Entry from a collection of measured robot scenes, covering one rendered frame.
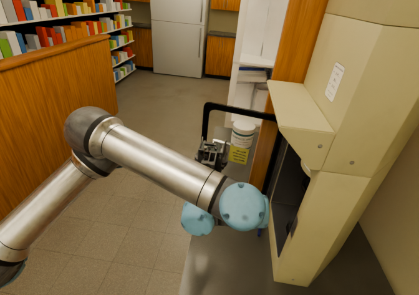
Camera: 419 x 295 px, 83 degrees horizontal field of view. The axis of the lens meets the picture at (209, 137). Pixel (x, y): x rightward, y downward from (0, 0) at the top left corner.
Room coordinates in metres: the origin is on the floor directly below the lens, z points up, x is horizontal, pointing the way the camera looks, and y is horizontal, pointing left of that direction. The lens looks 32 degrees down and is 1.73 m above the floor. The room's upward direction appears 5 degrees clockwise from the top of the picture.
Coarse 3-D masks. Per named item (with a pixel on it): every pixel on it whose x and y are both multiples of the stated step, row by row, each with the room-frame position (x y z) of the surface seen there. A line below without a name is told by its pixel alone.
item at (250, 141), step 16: (224, 112) 0.79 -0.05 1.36; (208, 128) 0.80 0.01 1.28; (224, 128) 0.78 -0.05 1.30; (240, 128) 0.77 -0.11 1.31; (256, 128) 0.76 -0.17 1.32; (272, 128) 0.74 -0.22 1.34; (240, 144) 0.77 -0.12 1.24; (256, 144) 0.75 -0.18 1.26; (272, 144) 0.74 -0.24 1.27; (240, 160) 0.77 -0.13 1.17; (256, 160) 0.75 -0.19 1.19; (240, 176) 0.76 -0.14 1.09; (256, 176) 0.75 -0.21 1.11
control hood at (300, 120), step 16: (272, 80) 0.74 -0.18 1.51; (272, 96) 0.60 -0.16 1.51; (288, 96) 0.61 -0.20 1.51; (304, 96) 0.63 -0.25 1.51; (288, 112) 0.51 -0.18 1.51; (304, 112) 0.51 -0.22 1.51; (320, 112) 0.52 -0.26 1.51; (288, 128) 0.43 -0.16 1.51; (304, 128) 0.43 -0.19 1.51; (320, 128) 0.44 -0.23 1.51; (304, 144) 0.43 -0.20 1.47; (320, 144) 0.43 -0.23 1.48; (304, 160) 0.43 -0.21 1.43; (320, 160) 0.42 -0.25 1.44
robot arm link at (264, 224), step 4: (264, 196) 0.38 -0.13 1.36; (268, 200) 0.38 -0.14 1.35; (268, 204) 0.36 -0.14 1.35; (268, 208) 0.35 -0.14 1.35; (268, 212) 0.35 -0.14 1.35; (264, 216) 0.34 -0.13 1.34; (268, 216) 0.34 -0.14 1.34; (220, 220) 0.34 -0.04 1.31; (264, 220) 0.34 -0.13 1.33; (268, 220) 0.34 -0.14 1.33; (220, 224) 0.35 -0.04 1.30; (224, 224) 0.34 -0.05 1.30; (260, 224) 0.34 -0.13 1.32; (264, 224) 0.34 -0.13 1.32; (256, 228) 0.34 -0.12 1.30
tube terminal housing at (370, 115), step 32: (320, 32) 0.72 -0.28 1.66; (352, 32) 0.52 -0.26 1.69; (384, 32) 0.42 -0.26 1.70; (416, 32) 0.42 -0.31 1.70; (320, 64) 0.64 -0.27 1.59; (352, 64) 0.47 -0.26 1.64; (384, 64) 0.42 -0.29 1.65; (416, 64) 0.42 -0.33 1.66; (320, 96) 0.57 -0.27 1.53; (352, 96) 0.43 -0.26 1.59; (384, 96) 0.42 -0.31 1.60; (416, 96) 0.42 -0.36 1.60; (352, 128) 0.42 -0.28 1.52; (384, 128) 0.42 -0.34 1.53; (352, 160) 0.42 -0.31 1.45; (384, 160) 0.44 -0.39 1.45; (320, 192) 0.42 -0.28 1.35; (352, 192) 0.42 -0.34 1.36; (320, 224) 0.42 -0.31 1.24; (352, 224) 0.50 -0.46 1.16; (288, 256) 0.42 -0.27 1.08; (320, 256) 0.42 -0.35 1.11
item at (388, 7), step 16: (336, 0) 0.68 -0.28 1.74; (352, 0) 0.58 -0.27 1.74; (368, 0) 0.51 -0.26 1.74; (384, 0) 0.45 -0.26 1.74; (400, 0) 0.42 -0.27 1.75; (416, 0) 0.42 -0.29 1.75; (352, 16) 0.55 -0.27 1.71; (368, 16) 0.48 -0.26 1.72; (384, 16) 0.43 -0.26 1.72; (400, 16) 0.42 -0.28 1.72; (416, 16) 0.42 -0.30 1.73
